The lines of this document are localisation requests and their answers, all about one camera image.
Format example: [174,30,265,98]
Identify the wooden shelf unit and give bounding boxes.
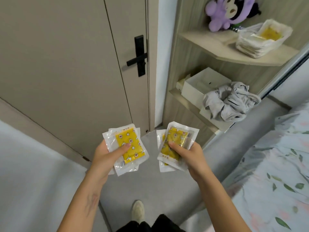
[164,0,309,148]

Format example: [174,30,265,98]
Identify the person's left forearm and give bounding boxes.
[57,174,106,232]

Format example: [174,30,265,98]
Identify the black door handle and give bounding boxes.
[126,35,148,77]

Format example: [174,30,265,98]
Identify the gray crumpled clothes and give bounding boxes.
[202,81,262,122]

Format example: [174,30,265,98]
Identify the person's left hand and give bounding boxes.
[86,139,132,186]

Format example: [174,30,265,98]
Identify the white box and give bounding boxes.
[181,67,233,132]

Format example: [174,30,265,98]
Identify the purple plush toy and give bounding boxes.
[205,0,262,32]

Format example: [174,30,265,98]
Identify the person's left white shoe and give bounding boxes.
[131,200,145,224]

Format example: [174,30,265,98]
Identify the person's right forearm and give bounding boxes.
[195,170,251,232]

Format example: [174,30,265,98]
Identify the black shorts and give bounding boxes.
[116,214,186,232]

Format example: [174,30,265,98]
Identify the person's right hand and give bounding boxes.
[168,141,213,184]

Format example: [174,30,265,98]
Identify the long black cabinet handle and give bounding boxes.
[259,52,309,99]

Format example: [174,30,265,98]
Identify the bundle of blue white batteries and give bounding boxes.
[230,23,245,34]

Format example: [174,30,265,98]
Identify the beige door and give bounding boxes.
[0,0,160,169]
[0,0,150,162]

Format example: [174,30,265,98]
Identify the clear plastic container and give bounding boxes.
[235,19,293,59]

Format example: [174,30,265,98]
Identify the pile of yellow packets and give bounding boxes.
[236,20,291,58]

